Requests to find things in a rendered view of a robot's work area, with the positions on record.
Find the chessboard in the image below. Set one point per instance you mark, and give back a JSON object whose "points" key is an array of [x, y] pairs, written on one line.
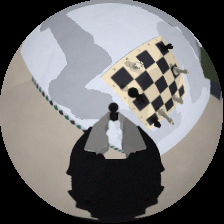
{"points": [[156, 80]]}

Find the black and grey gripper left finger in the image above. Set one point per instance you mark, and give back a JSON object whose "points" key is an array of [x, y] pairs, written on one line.
{"points": [[93, 141]]}

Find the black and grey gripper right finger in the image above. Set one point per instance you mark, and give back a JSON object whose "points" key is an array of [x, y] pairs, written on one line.
{"points": [[135, 139]]}

